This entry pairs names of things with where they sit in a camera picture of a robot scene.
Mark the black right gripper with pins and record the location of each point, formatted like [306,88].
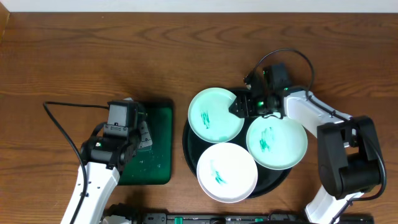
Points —
[244,101]

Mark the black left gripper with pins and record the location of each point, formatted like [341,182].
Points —
[140,134]

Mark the mint green plate top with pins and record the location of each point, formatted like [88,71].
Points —
[209,116]

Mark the mint green plate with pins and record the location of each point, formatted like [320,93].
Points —
[209,116]
[276,144]

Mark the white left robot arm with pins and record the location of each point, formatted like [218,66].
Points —
[94,185]

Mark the green rectangular tray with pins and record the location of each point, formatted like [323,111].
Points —
[153,165]

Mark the black round tray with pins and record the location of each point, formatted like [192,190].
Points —
[193,148]

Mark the mint green plate right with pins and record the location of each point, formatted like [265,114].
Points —
[276,144]

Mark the white plate front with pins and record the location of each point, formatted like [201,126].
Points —
[227,173]

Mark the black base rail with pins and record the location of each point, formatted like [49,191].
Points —
[162,218]

